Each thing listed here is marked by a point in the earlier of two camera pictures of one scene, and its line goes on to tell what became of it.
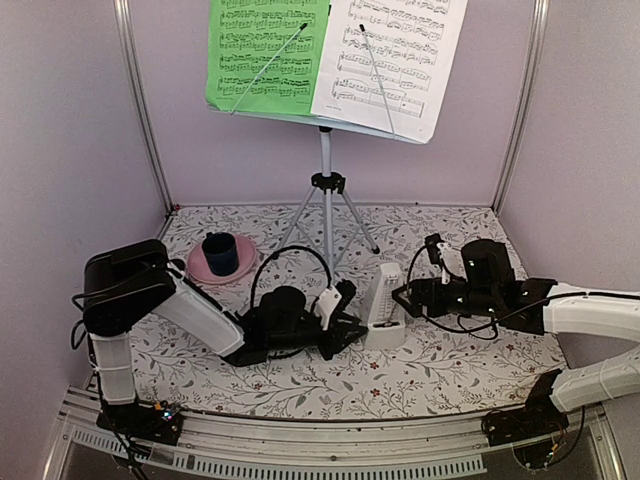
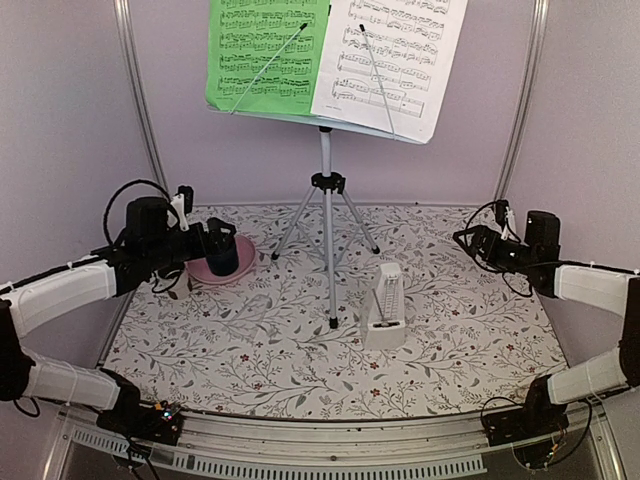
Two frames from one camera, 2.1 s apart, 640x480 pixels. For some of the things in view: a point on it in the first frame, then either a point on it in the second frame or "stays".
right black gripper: x=421 y=288 -> x=480 y=242
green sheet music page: x=264 y=55 stays
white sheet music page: x=388 y=65 stays
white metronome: x=386 y=326 stays
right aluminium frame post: x=541 y=16 stays
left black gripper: x=336 y=340 -> x=200 y=242
